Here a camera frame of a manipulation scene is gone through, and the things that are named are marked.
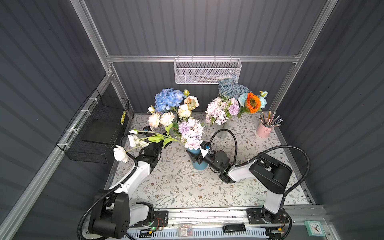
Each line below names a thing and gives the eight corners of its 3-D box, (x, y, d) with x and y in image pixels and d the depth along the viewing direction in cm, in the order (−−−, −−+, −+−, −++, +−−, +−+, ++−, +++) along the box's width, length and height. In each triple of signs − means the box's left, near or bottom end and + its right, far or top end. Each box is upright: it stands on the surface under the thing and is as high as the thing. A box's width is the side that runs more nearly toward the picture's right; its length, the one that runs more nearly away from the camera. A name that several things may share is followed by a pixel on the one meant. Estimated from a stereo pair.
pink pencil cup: (256, 137, 108) (261, 127, 99) (256, 131, 111) (261, 121, 102) (267, 139, 106) (274, 129, 98) (267, 133, 110) (273, 123, 101)
